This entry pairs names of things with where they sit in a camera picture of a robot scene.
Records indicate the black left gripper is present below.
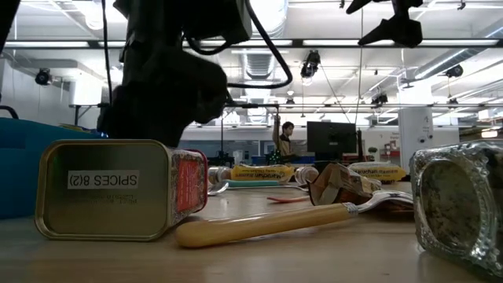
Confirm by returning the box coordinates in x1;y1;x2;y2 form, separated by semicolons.
97;0;229;149

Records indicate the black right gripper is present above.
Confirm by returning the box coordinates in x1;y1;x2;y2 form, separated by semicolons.
345;0;424;48

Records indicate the small glass jar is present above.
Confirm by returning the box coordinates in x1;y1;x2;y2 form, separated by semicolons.
294;165;320;185
207;165;233;185

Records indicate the spoon with teal handle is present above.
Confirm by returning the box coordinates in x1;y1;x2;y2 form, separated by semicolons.
224;178;311;193

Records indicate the yellow Maruchan ramen packet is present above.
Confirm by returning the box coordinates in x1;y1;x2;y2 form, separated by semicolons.
347;160;408;182
229;164;296;183

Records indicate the brown seasoning mix packet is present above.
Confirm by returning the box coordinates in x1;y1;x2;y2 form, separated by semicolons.
306;162;382;208

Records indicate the grey ceiling air vent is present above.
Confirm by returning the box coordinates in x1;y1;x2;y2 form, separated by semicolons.
242;53;276;79

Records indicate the red spice box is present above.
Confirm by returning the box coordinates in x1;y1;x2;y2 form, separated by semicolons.
34;138;209;242

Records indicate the person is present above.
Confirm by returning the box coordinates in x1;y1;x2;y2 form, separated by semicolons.
272;113;296;162

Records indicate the white pillar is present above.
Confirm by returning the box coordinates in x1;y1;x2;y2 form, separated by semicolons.
398;106;435;175

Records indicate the black computer monitor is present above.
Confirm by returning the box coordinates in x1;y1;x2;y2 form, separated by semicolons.
306;120;358;156

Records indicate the red storage shelf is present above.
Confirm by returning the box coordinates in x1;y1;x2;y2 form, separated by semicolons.
379;139;402;174

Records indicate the blue plastic bin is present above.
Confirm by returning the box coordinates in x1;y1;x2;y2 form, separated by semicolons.
0;116;108;220

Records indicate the black overhead frame beam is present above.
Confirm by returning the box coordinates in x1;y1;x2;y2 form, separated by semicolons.
0;38;503;50

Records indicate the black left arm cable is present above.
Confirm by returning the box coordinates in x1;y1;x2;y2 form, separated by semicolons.
100;0;115;107

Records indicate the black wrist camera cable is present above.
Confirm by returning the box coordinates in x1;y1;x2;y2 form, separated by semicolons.
186;0;295;90

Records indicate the spoon with yellow handle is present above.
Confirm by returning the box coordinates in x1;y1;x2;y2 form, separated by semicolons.
175;189;414;248

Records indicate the spoon with orange handle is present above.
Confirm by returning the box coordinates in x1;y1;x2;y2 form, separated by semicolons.
266;195;311;204

